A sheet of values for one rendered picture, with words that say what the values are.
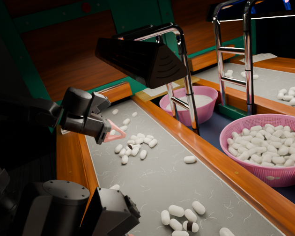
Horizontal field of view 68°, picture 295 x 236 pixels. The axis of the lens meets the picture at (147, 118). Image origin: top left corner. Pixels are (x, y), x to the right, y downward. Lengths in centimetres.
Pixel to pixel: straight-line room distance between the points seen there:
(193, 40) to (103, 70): 55
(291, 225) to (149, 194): 32
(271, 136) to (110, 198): 58
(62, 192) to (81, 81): 93
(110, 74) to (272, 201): 93
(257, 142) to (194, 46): 79
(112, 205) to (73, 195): 5
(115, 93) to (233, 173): 74
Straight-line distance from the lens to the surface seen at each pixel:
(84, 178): 72
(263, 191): 56
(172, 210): 54
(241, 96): 97
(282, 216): 52
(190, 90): 70
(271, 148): 71
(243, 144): 73
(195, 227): 51
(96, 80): 118
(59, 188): 29
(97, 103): 66
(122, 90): 114
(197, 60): 130
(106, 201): 28
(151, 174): 67
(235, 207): 56
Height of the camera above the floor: 117
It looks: 26 degrees down
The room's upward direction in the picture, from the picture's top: 16 degrees counter-clockwise
